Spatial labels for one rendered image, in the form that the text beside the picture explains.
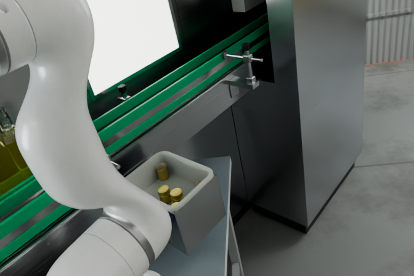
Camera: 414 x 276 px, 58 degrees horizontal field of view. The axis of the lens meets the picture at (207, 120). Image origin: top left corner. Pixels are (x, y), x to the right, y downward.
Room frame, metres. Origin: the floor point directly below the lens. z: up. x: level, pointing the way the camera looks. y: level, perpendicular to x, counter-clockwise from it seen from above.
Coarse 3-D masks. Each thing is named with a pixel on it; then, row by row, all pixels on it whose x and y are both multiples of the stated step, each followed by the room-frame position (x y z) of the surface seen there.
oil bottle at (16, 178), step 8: (0, 144) 0.78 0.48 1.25; (0, 152) 0.77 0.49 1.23; (8, 152) 0.78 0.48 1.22; (0, 160) 0.76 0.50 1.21; (8, 160) 0.77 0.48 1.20; (0, 168) 0.76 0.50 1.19; (8, 168) 0.77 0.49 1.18; (16, 168) 0.78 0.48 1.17; (0, 176) 0.75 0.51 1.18; (8, 176) 0.76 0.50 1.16; (16, 176) 0.77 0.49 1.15; (0, 184) 0.75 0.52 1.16; (8, 184) 0.76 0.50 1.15; (16, 184) 0.77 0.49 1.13
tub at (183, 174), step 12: (156, 156) 0.93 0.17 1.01; (168, 156) 0.92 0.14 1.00; (180, 156) 0.90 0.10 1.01; (144, 168) 0.89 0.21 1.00; (168, 168) 0.93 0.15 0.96; (180, 168) 0.89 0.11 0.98; (192, 168) 0.85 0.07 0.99; (204, 168) 0.82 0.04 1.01; (132, 180) 0.86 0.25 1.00; (144, 180) 0.88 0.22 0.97; (156, 180) 0.90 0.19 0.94; (168, 180) 0.89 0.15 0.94; (180, 180) 0.88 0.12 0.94; (192, 180) 0.86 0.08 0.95; (204, 180) 0.77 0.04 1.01; (156, 192) 0.85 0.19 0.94; (192, 192) 0.73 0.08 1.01; (168, 204) 0.79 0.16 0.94; (180, 204) 0.70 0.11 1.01
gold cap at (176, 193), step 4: (176, 188) 0.80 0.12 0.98; (172, 192) 0.78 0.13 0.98; (176, 192) 0.78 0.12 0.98; (180, 192) 0.78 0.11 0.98; (172, 196) 0.77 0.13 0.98; (176, 196) 0.77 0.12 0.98; (180, 196) 0.77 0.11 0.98; (172, 200) 0.77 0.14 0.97; (176, 200) 0.77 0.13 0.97; (180, 200) 0.77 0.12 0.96
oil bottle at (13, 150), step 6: (0, 132) 0.81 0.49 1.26; (6, 132) 0.80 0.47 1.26; (12, 132) 0.80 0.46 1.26; (0, 138) 0.80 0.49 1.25; (6, 138) 0.79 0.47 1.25; (12, 138) 0.80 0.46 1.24; (6, 144) 0.79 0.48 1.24; (12, 144) 0.79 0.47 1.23; (12, 150) 0.79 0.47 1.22; (18, 150) 0.79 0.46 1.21; (12, 156) 0.79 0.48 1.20; (18, 156) 0.79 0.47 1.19; (18, 162) 0.79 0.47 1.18; (24, 162) 0.79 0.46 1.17; (18, 168) 0.79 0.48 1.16; (24, 168) 0.79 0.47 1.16; (24, 174) 0.79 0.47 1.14; (30, 174) 0.79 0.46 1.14
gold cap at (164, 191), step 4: (160, 188) 0.81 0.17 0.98; (164, 188) 0.81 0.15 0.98; (168, 188) 0.80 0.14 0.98; (160, 192) 0.79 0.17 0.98; (164, 192) 0.79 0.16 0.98; (168, 192) 0.80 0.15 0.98; (160, 196) 0.80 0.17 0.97; (164, 196) 0.79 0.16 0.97; (168, 196) 0.79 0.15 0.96; (160, 200) 0.80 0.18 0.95; (164, 200) 0.79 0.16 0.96; (168, 200) 0.79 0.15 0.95
